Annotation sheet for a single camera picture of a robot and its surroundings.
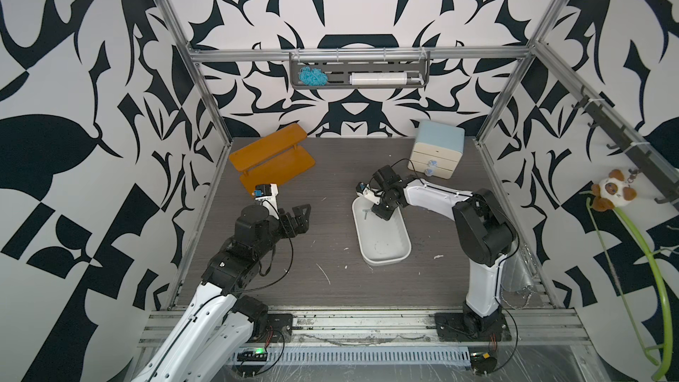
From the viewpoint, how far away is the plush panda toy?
592 millimetres

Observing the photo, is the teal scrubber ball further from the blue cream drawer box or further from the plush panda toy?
the plush panda toy

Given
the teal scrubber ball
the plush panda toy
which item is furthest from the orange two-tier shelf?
the plush panda toy

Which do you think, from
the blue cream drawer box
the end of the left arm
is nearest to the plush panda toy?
the blue cream drawer box

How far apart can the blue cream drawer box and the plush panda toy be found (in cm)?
40

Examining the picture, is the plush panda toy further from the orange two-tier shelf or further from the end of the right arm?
the orange two-tier shelf

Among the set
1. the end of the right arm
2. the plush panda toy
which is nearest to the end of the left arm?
the end of the right arm

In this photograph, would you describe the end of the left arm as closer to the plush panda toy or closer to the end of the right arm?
the end of the right arm

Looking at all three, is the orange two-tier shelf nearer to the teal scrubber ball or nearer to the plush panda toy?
the teal scrubber ball

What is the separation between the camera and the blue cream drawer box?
3.26 feet

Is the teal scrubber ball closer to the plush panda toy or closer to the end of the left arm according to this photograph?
the end of the left arm
